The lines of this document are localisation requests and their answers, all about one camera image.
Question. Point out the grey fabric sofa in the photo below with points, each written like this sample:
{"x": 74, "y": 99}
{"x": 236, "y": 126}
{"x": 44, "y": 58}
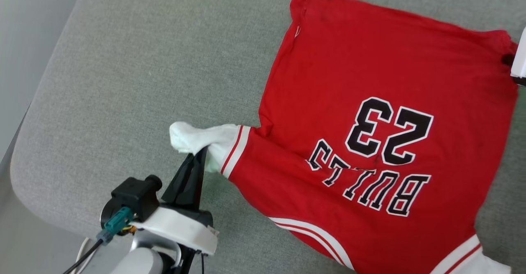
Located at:
{"x": 144, "y": 81}

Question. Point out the red Bulls 23 jersey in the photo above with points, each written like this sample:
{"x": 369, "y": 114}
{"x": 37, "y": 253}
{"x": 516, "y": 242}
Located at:
{"x": 370, "y": 60}

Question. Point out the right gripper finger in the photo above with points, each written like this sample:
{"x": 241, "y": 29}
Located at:
{"x": 508, "y": 59}

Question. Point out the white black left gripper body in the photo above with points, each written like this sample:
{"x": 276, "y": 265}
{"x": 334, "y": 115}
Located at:
{"x": 185, "y": 226}

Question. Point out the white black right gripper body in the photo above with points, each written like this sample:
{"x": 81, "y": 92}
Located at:
{"x": 520, "y": 60}

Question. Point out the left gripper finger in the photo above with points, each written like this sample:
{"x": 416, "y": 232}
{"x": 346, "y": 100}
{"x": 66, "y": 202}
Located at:
{"x": 183, "y": 181}
{"x": 201, "y": 175}

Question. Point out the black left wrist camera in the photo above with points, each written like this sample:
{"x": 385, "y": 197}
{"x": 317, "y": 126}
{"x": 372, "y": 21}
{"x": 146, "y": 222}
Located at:
{"x": 135, "y": 194}

